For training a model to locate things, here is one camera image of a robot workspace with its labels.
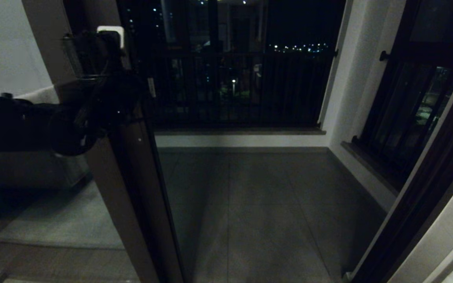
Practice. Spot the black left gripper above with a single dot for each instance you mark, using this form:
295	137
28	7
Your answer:
112	86

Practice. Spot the beige sofa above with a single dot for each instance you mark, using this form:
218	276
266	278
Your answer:
39	94

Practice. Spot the black metal balcony railing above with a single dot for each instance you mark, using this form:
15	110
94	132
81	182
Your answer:
250	90

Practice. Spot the grey rug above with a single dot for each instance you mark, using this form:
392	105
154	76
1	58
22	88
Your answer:
65	220

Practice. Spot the brown balcony ledge cap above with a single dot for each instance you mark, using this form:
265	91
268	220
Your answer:
250	131

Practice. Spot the brown window sill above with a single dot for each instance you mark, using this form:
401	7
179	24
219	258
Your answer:
368	167

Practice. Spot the dark brown door jamb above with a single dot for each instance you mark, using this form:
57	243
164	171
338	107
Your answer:
427	196

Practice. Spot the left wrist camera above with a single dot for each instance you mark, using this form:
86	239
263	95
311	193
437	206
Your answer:
111	33

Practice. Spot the brown fixed door frame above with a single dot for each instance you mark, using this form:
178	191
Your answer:
108	196

